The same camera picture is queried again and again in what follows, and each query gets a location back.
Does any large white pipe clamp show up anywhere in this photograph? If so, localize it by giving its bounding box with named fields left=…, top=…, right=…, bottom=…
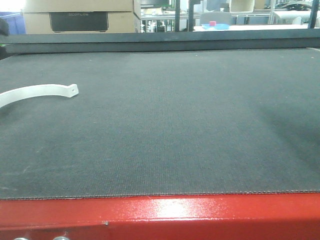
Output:
left=0, top=84, right=79, bottom=108

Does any white plastic bin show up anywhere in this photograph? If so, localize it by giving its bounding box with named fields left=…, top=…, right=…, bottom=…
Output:
left=229, top=0, right=255, bottom=13

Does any dark blue storage bin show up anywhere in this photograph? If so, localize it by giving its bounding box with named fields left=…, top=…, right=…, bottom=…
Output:
left=0, top=11, right=26, bottom=35

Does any light blue tray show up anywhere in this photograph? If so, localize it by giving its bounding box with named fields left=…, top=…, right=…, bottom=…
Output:
left=201, top=23, right=230, bottom=31

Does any large cardboard box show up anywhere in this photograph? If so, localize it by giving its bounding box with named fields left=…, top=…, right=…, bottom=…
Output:
left=22, top=0, right=141, bottom=35

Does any dark table edge rail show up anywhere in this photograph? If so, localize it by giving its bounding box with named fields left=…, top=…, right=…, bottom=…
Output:
left=0, top=28, right=320, bottom=54

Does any red metal front frame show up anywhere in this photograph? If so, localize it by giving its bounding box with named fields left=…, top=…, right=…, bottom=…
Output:
left=0, top=193, right=320, bottom=240

